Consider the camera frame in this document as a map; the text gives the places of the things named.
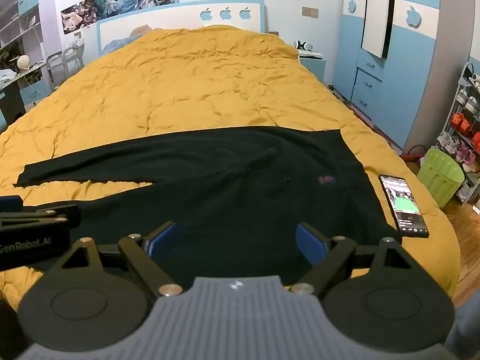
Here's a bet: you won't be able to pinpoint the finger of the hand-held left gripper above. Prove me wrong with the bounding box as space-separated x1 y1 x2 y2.
0 195 22 214
0 204 82 230

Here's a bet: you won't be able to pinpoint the group of shoes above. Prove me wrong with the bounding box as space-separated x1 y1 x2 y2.
437 73 480 201

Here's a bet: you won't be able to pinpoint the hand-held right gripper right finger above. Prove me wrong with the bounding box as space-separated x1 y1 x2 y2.
290 223 418 296

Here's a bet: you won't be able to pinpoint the white bookshelf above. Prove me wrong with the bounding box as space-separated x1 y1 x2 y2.
0 0 43 69

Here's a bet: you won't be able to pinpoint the metal shoe rack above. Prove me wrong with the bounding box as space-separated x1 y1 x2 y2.
435 61 480 206

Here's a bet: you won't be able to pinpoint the white blue headboard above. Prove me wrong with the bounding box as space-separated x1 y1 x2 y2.
97 0 266 55

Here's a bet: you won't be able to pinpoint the blue nightstand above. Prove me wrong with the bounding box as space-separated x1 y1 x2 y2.
298 50 327 83

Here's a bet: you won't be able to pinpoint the black pants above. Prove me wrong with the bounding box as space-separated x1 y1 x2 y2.
13 127 404 289

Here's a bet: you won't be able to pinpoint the green waste bin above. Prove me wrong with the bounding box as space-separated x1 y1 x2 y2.
417 148 466 209

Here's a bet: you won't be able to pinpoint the grey metal chair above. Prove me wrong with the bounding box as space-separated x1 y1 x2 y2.
46 52 64 88
61 46 85 80

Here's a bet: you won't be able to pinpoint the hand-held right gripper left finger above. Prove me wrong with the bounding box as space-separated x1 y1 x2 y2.
52 222 183 297

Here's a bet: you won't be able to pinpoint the blue pillow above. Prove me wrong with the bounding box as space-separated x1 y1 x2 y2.
101 33 145 55

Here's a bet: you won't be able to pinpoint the blue white desk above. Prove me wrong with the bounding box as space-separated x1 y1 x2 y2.
0 60 51 126

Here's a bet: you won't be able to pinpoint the blue white wardrobe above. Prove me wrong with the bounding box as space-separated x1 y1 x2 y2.
339 0 442 151

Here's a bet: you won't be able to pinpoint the black smartphone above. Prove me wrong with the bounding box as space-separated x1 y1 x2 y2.
378 173 430 239

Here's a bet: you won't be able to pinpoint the yellow quilt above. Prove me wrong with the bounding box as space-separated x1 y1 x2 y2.
0 25 461 308

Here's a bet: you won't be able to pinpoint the person's leg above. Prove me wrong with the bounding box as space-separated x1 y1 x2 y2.
446 289 480 360

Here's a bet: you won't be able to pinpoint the white panel black edge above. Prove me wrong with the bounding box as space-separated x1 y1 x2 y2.
361 0 397 60

